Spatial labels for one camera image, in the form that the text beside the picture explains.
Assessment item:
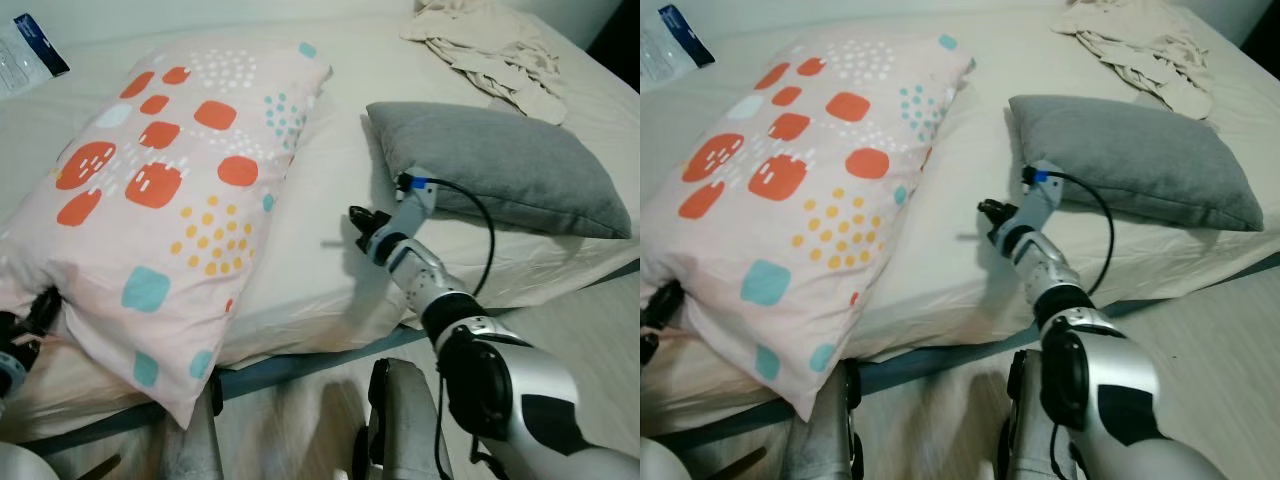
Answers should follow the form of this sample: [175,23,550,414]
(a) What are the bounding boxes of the pink patterned pillow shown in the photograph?
[0,40,334,430]
[640,30,977,422]

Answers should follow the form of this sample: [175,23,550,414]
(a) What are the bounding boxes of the grey robot leg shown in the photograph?
[160,374,224,480]
[780,358,863,480]
[999,348,1077,480]
[354,357,453,480]

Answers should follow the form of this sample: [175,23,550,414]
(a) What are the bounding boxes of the blue and white packet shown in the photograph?
[0,12,72,102]
[640,4,716,93]

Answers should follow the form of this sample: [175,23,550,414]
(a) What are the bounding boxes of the beige sheeted mattress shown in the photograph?
[0,8,641,443]
[640,3,1280,426]

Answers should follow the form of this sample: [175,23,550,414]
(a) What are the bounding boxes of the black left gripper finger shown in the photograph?
[654,279,687,323]
[24,287,63,337]

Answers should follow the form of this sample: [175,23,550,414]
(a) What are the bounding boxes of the grey left robot leg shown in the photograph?
[160,374,224,480]
[780,358,863,480]

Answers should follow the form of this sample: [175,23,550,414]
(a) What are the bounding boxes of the crumpled beige clothes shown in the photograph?
[1050,0,1215,122]
[400,0,569,127]

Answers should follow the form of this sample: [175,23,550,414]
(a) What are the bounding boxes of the grey pillow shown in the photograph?
[1008,94,1265,233]
[365,101,634,240]

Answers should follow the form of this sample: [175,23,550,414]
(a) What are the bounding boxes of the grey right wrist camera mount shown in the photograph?
[1019,159,1065,237]
[394,165,439,242]

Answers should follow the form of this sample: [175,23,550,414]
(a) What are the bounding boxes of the blue grey bed base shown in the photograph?
[640,248,1280,446]
[20,258,641,453]

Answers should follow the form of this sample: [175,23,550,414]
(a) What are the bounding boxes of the grey right robot leg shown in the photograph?
[354,357,453,480]
[999,348,1077,480]

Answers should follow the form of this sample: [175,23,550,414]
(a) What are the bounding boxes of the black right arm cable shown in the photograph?
[1024,169,1115,299]
[399,177,497,300]

